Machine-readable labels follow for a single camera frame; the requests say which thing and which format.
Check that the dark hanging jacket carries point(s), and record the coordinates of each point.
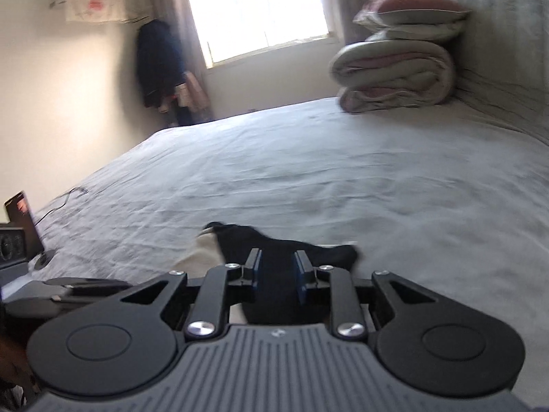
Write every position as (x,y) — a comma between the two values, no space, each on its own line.
(158,64)

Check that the grey pink pillow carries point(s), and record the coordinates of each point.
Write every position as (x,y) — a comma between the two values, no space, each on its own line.
(411,8)

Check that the black smartphone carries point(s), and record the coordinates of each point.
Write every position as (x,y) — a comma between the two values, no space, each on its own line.
(23,223)

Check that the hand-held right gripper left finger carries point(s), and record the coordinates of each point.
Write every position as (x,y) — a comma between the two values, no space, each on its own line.
(256,274)

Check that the white covered air conditioner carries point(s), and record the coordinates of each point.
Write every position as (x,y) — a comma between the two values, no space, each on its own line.
(90,0)

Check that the folded grey pink quilt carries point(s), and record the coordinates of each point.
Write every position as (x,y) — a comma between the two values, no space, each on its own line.
(390,77)

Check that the grey bed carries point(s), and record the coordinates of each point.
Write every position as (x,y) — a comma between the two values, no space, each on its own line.
(343,171)

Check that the grey quilted headboard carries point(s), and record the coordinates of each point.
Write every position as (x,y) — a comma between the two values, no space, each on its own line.
(502,43)

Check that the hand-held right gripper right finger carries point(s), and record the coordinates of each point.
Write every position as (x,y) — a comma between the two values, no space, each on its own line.
(300,279)

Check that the pink hanging clothes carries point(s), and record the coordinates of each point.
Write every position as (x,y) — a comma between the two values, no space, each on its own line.
(193,92)

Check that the window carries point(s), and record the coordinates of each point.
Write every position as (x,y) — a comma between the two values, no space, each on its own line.
(257,8)

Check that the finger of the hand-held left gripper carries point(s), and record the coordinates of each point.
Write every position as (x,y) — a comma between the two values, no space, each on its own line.
(85,287)

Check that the beige black-sleeved printed sweatshirt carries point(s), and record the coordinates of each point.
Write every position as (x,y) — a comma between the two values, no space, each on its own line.
(278,266)

